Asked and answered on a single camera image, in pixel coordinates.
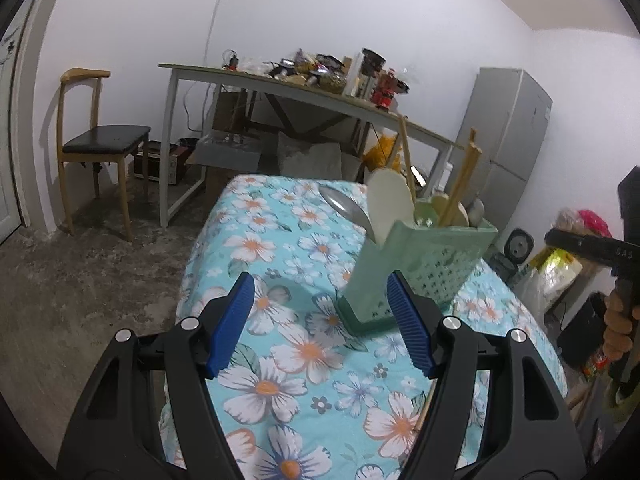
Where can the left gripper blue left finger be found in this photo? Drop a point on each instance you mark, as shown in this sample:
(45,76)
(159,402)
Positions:
(224,320)

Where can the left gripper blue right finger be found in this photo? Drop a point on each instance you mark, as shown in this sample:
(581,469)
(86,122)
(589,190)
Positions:
(416,317)

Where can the white plastic rice paddle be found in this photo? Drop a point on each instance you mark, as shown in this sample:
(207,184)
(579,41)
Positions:
(388,200)

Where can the metal spoon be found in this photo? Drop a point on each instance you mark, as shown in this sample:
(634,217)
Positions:
(347,208)

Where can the wooden chopstick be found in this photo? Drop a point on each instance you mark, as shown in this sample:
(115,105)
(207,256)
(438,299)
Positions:
(403,134)
(471,158)

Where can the right hand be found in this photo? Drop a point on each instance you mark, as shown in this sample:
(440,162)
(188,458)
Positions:
(617,341)

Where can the green perforated utensil basket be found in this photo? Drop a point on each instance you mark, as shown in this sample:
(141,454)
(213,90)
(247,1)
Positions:
(434,261)

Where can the cardboard box with bags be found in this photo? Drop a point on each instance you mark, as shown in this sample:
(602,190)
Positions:
(554,275)

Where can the black trash bin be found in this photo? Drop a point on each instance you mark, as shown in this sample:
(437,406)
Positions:
(583,335)

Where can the floral blue tablecloth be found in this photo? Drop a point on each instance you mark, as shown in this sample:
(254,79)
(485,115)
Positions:
(301,397)

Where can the black rice cooker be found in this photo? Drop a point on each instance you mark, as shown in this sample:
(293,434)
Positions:
(518,246)

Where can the yellow plastic bag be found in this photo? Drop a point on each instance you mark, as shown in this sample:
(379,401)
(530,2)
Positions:
(376,156)

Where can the grey refrigerator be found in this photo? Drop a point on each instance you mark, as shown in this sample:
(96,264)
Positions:
(510,113)

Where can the red soda bottle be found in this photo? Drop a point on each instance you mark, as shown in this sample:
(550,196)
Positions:
(385,89)

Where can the wooden chair black seat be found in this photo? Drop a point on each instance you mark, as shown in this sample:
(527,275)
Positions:
(98,145)

